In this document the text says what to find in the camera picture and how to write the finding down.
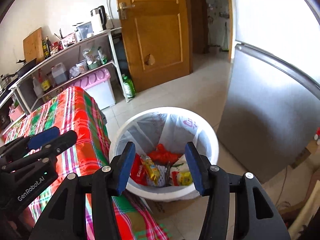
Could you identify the green bowl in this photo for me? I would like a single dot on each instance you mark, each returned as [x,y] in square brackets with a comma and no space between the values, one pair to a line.
[94,65]

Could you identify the white electric kettle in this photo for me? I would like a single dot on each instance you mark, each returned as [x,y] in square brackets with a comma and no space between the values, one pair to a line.
[97,20]

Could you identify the black frying pan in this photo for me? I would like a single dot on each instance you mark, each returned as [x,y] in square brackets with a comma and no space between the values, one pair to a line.
[26,67]

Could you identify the low white shelf unit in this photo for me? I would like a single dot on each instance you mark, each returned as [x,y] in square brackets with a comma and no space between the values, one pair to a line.
[7,100]

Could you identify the green mop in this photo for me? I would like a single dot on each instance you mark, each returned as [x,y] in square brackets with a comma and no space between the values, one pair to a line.
[225,40]

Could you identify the plaid red green tablecloth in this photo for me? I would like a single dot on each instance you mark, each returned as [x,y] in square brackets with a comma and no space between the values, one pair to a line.
[75,115]

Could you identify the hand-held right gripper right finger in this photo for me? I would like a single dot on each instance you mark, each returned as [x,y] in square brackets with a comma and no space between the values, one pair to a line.
[195,170]

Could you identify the red snack packet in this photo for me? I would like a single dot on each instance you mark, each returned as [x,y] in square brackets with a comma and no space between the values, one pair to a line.
[138,172]

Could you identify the red plastic bag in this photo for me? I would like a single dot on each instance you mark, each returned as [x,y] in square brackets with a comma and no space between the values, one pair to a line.
[162,156]

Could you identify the silver refrigerator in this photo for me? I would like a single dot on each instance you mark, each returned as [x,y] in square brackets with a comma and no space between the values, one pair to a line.
[270,105]

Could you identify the dark chopsticks bunch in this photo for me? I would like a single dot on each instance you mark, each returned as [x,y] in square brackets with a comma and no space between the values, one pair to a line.
[58,34]

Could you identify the steel steamer pot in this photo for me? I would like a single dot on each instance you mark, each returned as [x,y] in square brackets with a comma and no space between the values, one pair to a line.
[5,81]

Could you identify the green white packet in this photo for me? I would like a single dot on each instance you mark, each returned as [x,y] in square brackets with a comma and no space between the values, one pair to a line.
[102,55]

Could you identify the black kitchen appliance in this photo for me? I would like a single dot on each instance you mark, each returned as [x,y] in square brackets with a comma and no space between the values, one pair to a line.
[4,120]

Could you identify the gold snack bag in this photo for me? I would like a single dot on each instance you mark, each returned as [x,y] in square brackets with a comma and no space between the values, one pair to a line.
[151,171]

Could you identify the large white foam fruit net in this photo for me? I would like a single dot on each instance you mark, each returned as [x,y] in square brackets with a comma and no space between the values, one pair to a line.
[164,178]

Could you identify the crumpled clear plastic bag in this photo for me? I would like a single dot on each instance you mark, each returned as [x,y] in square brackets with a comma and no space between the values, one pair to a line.
[74,71]

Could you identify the flat cardboard sheet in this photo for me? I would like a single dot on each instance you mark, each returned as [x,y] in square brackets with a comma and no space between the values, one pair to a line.
[172,206]

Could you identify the yellow snack packet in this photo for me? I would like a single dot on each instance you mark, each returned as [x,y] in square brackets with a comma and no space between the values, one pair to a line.
[185,178]

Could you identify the cardboard box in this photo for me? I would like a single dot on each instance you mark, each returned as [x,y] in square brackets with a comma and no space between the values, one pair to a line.
[306,155]

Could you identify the wooden cutting board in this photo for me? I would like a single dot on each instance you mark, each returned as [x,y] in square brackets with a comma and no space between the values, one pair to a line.
[32,46]

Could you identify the clear plastic jug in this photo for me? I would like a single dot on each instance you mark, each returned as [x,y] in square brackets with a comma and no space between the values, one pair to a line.
[60,75]

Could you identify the green detergent bottle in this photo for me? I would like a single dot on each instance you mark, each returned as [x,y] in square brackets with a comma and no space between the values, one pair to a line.
[128,87]

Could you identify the tall white metal shelf rack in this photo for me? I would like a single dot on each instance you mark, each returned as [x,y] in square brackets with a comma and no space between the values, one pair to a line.
[82,47]

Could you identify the white lidded jar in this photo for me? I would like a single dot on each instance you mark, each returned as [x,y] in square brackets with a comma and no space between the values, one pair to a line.
[82,65]

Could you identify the clear plastic lidded container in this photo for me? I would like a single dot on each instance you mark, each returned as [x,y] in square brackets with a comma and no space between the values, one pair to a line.
[83,31]

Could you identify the red sauce jar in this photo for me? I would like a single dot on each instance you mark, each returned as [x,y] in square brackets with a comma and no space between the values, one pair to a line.
[54,48]
[59,46]

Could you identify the clear plastic food bag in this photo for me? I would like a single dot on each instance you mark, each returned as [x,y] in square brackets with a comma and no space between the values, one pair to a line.
[91,55]

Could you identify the pink lid storage box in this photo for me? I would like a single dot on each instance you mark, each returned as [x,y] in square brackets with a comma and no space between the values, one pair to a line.
[95,85]

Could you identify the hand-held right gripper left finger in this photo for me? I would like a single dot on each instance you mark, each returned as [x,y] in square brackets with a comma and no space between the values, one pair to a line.
[126,170]

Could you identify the clear plastic bottle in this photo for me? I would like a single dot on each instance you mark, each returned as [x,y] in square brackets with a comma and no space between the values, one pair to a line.
[37,88]

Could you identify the green beige snack packet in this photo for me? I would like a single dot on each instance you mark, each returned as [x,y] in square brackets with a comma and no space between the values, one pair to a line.
[180,166]

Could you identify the pink plastic basket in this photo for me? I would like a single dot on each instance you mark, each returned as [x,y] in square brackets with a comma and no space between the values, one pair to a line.
[16,113]

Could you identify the dark oil bottle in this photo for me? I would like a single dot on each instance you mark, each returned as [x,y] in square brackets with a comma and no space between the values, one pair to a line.
[48,46]
[44,50]

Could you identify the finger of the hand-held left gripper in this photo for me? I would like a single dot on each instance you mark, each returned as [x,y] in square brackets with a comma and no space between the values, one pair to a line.
[62,142]
[43,137]

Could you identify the yellow label bottle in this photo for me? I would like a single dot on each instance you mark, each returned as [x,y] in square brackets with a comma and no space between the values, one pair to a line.
[45,83]

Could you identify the pink chopstick holder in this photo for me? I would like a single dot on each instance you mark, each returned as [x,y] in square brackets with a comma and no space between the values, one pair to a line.
[68,41]

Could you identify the brown wooden door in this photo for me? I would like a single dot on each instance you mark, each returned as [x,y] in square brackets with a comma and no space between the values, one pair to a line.
[155,35]

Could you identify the white plastic bin liner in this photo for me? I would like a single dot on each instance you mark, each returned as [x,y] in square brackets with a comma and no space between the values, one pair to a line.
[190,130]

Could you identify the white trash bin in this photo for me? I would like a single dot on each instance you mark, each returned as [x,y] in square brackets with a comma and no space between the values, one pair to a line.
[162,110]

